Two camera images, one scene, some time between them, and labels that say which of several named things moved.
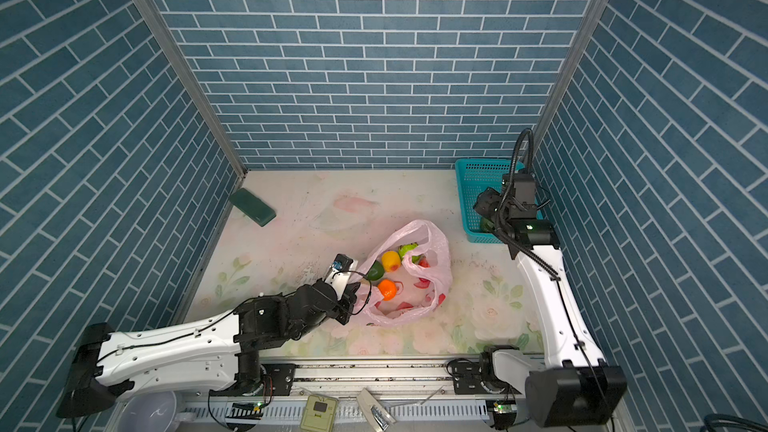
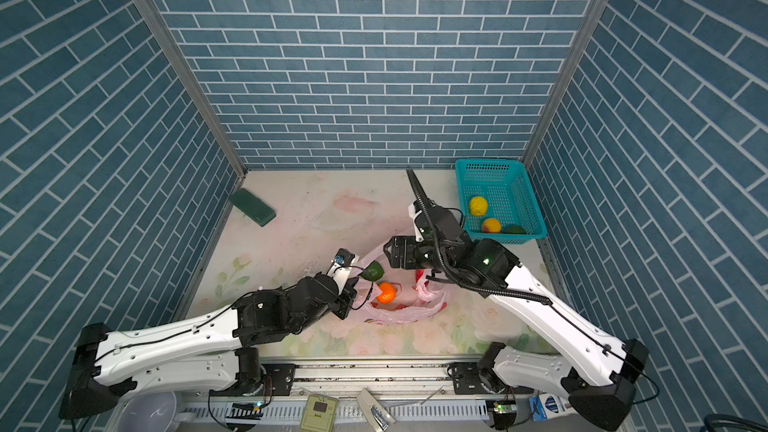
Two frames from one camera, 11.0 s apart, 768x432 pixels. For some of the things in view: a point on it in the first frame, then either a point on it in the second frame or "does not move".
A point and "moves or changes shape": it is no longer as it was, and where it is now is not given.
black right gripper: (486, 198) -> (407, 258)
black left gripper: (348, 302) does not move
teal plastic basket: (475, 176) does not move
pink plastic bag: (405, 278) does not move
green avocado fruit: (486, 225) moves or changes shape
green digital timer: (320, 414) does not move
